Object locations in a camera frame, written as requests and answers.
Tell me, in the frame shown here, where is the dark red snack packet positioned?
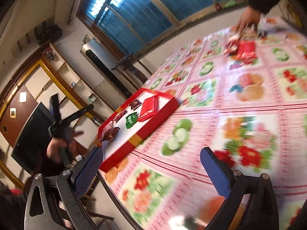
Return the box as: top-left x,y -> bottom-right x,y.
224,39 -> 240,56

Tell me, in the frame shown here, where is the green candy packet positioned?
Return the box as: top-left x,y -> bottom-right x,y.
125,112 -> 138,129

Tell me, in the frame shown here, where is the small red snack packet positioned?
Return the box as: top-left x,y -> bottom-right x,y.
137,95 -> 159,122

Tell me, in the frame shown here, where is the red gift box tray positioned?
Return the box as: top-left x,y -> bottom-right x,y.
97,88 -> 179,172

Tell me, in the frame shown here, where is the silver standing air conditioner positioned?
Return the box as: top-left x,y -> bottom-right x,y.
80,39 -> 132,99

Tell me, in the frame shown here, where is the blue glass window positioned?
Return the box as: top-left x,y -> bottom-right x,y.
76,0 -> 253,60

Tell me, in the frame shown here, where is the black flat television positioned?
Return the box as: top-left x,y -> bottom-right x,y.
12,102 -> 56,176

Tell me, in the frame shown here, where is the dark brown candy packet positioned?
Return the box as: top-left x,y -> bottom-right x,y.
102,127 -> 120,141

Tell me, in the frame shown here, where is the large red snack packet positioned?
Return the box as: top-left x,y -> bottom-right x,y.
236,40 -> 257,61

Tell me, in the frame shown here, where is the hand holding other gripper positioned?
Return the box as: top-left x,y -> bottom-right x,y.
46,131 -> 84,163

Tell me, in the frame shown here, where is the floral fruit pattern tablecloth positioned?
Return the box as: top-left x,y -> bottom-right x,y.
103,17 -> 306,229

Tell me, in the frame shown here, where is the bare hand at far side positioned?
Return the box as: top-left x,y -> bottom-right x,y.
236,5 -> 261,33

